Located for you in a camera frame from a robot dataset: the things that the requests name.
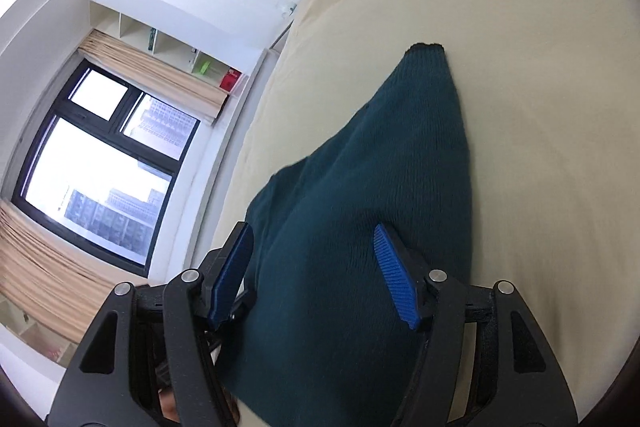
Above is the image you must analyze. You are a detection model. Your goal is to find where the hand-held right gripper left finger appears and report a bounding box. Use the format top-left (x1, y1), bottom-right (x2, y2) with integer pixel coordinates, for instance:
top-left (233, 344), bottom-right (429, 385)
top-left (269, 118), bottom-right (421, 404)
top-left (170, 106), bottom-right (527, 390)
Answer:
top-left (45, 221), bottom-right (256, 427)

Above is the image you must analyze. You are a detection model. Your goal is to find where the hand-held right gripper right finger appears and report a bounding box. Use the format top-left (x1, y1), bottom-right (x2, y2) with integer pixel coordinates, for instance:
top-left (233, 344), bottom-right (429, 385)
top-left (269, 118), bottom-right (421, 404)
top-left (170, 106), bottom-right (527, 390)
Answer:
top-left (372, 223), bottom-right (581, 427)

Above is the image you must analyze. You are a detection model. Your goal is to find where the dark teal knit sweater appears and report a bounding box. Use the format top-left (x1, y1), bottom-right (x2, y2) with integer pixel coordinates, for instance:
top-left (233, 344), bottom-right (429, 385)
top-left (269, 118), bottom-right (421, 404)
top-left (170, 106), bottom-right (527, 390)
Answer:
top-left (215, 42), bottom-right (473, 427)

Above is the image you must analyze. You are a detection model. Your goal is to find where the black framed window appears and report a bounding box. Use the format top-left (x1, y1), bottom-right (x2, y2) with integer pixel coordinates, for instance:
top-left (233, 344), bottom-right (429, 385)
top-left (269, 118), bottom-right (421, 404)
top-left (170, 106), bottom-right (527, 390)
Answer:
top-left (11, 59), bottom-right (201, 278)

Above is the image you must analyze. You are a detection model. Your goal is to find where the beige curtain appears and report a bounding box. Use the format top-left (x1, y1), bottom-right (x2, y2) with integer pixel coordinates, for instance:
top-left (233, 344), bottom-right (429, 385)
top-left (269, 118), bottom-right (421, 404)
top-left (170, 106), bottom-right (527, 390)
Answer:
top-left (77, 29), bottom-right (229, 126)
top-left (0, 199), bottom-right (151, 344)

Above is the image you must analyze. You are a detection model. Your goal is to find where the bed with beige sheet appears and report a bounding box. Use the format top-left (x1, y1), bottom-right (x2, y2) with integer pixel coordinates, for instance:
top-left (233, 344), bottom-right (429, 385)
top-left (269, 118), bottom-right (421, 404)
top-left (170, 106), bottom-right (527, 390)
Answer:
top-left (210, 0), bottom-right (640, 427)

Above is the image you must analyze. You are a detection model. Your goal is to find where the white wall shelf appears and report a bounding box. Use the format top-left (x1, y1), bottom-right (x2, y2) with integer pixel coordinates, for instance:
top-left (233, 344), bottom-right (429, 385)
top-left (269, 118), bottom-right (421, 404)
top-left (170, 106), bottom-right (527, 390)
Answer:
top-left (90, 2), bottom-right (249, 96)

